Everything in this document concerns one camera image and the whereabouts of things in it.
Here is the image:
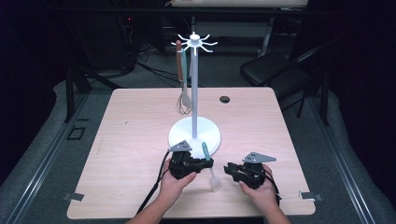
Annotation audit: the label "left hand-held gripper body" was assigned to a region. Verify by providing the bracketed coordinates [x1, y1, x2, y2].
[167, 139, 197, 181]

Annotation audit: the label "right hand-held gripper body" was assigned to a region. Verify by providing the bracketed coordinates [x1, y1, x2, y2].
[241, 151, 277, 190]

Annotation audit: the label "teal handled slotted turner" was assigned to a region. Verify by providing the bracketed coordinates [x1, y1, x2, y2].
[201, 142, 222, 193]

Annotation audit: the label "white utensil rack stand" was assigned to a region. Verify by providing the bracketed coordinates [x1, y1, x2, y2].
[168, 31, 222, 160]

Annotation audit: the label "wooden-handled wire whisk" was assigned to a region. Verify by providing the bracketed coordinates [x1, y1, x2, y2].
[175, 39, 192, 116]

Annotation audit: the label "person's left hand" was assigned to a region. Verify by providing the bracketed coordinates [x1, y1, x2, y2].
[158, 160, 198, 203]

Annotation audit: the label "person's right hand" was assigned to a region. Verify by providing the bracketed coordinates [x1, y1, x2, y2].
[238, 164, 280, 216]

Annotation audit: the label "grey metal table clip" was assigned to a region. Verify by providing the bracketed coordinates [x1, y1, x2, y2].
[64, 191, 85, 202]
[299, 190, 324, 202]

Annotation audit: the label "black folding chair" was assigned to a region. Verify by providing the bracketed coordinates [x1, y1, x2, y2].
[239, 35, 344, 127]

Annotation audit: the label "pale table with metal legs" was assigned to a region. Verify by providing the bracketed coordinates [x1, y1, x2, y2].
[164, 0, 309, 57]

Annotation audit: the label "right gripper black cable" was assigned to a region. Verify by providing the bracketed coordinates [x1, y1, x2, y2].
[264, 169, 282, 206]

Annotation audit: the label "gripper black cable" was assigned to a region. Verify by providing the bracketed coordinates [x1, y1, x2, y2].
[135, 152, 172, 216]
[264, 169, 282, 206]

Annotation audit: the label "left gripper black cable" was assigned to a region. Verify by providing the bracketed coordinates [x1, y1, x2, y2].
[135, 152, 172, 216]

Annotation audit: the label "grey metal floor rail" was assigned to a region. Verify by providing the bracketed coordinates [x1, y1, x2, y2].
[307, 96, 375, 224]
[6, 92, 92, 224]

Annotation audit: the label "black floor cables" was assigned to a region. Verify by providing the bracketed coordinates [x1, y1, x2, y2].
[136, 43, 200, 88]

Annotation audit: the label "black metal stand frame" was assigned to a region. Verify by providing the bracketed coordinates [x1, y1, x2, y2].
[64, 66, 122, 124]

